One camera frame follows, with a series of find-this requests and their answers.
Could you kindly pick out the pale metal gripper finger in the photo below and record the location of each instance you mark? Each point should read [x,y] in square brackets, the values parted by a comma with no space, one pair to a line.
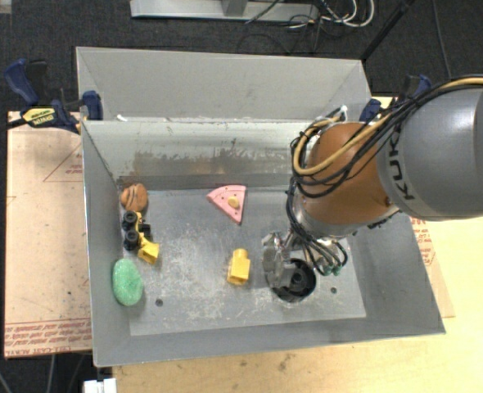
[268,260]
[268,240]

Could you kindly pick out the yellow plastic block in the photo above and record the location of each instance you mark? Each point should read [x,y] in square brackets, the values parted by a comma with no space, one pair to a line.
[239,266]

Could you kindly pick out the black round cup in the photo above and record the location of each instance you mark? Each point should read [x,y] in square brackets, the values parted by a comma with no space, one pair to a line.
[305,289]

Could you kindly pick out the pink wedge with yellow knob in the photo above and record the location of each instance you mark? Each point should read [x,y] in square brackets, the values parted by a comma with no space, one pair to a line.
[225,199]

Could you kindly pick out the grey metal bin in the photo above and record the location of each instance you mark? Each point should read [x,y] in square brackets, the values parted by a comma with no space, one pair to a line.
[208,301]

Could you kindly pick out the yellow and black toy vehicle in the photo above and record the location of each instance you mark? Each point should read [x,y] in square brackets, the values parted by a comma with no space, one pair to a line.
[147,250]

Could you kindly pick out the brown toy walnut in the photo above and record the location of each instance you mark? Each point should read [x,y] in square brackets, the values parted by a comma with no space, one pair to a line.
[134,197]

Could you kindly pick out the green oval sponge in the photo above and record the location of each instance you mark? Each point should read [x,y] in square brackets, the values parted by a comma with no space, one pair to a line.
[127,281]

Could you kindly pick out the brown cardboard board, red print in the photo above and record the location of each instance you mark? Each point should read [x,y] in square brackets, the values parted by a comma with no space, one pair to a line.
[45,227]

